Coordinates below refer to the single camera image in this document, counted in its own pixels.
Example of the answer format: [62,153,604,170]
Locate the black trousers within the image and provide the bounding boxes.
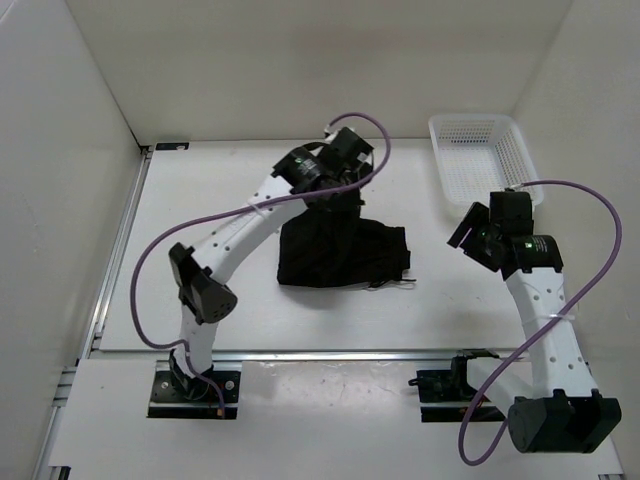
[276,209,411,289]

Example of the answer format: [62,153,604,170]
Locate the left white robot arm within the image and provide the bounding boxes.
[169,127,374,400]

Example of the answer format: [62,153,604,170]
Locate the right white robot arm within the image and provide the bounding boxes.
[448,190,622,454]

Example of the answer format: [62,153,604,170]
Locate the white plastic mesh basket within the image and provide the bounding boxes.
[429,113,538,215]

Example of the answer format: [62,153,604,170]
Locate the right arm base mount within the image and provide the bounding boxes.
[408,349,521,423]

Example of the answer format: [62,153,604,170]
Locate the aluminium front rail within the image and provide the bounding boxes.
[212,347,531,365]

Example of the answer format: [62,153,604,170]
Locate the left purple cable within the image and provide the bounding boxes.
[130,112,392,416]

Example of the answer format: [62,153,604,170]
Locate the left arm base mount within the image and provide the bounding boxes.
[147,366,241,420]

